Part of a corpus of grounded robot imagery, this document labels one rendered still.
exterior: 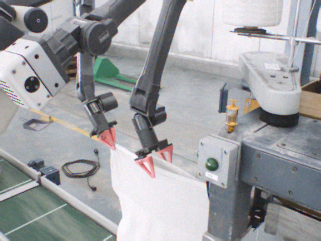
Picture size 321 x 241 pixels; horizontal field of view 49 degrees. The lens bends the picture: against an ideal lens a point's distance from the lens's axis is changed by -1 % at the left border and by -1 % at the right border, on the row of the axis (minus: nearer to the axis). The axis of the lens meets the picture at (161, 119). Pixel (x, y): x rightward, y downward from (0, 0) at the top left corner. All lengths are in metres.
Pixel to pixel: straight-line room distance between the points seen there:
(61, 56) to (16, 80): 0.11
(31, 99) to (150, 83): 0.42
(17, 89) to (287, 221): 0.71
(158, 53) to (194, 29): 6.18
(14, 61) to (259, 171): 0.54
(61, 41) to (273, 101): 0.49
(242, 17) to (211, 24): 6.01
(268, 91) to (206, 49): 6.31
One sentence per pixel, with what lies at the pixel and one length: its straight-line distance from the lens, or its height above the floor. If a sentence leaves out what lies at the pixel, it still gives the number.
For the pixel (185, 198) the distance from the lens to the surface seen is 1.14.
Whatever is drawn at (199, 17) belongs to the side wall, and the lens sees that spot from 7.15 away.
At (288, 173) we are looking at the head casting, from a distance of 0.72.
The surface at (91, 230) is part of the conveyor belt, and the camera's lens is 2.04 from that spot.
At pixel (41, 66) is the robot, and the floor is 1.47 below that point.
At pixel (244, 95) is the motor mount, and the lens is 1.17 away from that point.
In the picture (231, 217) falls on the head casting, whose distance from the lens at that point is 0.84.
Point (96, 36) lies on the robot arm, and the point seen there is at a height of 1.52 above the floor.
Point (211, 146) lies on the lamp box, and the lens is 0.73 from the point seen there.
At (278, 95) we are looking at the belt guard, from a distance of 0.81.
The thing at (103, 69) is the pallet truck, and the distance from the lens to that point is 6.39.
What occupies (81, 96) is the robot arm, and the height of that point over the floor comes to 1.23.
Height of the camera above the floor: 1.63
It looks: 21 degrees down
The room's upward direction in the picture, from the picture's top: 1 degrees clockwise
